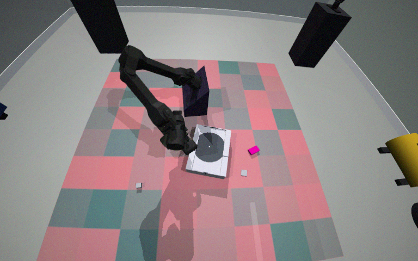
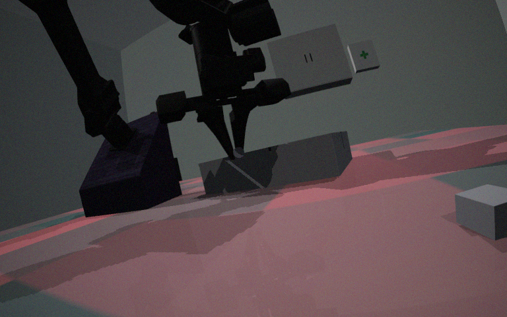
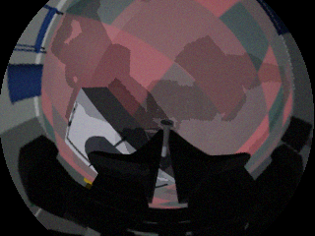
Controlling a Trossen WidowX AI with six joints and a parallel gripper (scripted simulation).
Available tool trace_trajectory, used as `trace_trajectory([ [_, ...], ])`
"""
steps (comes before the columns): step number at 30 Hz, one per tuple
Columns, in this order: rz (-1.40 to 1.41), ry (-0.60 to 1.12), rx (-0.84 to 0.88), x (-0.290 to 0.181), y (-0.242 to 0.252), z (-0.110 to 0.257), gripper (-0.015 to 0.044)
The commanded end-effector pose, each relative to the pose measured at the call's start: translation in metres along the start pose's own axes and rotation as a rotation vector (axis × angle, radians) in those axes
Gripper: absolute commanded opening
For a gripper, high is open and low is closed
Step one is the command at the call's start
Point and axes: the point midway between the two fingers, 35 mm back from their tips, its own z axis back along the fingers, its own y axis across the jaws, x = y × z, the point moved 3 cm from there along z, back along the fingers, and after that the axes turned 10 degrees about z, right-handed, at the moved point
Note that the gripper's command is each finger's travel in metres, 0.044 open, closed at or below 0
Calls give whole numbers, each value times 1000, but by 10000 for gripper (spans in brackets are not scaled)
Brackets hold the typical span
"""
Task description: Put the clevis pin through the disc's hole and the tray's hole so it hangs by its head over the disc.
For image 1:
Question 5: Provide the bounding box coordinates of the magenta rectangular block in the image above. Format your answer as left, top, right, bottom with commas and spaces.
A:
248, 146, 260, 156

